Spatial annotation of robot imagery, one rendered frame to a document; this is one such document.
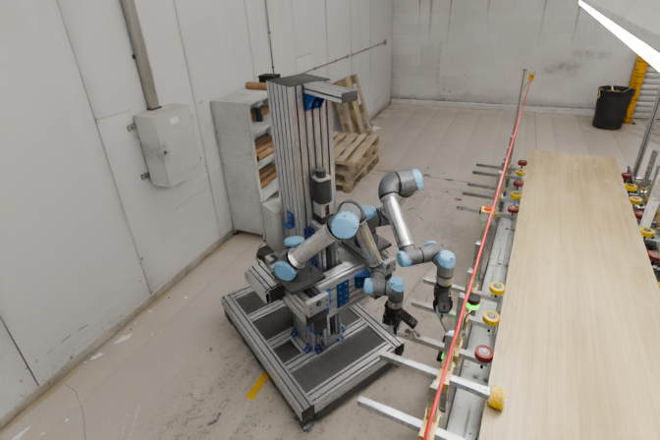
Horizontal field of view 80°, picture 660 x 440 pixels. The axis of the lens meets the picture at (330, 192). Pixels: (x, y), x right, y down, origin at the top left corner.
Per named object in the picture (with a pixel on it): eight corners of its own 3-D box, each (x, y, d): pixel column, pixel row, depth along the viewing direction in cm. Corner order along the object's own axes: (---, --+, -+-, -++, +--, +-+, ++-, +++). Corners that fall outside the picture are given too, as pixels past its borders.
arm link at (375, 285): (366, 282, 202) (387, 285, 200) (362, 297, 192) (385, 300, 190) (366, 269, 199) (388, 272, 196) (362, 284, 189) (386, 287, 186)
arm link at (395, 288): (388, 274, 192) (406, 276, 191) (387, 291, 197) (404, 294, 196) (386, 284, 186) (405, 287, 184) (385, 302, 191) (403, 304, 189)
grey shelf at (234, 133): (234, 234, 454) (209, 100, 385) (274, 200, 527) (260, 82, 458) (266, 242, 437) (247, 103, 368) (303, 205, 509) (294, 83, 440)
